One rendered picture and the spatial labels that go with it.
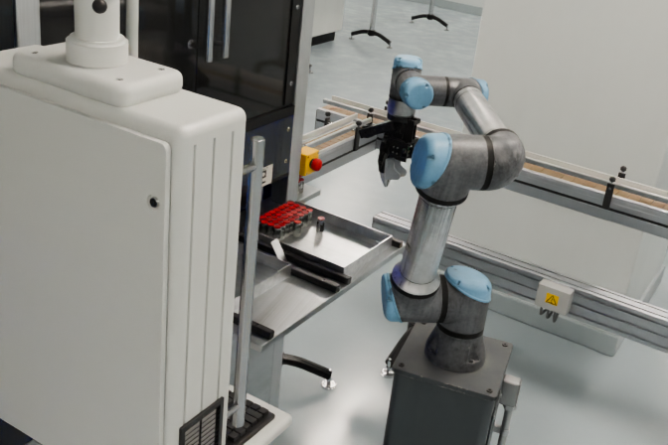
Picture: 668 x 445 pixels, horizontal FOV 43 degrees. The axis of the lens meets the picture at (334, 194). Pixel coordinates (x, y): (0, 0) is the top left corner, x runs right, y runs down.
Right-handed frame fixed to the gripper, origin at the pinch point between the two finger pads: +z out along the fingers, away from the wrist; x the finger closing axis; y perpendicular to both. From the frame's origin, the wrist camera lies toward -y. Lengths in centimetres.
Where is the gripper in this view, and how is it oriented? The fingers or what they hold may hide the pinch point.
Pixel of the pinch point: (384, 181)
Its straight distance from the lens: 234.8
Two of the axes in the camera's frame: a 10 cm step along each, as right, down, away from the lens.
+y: 8.4, 2.9, -4.6
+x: 5.4, -2.9, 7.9
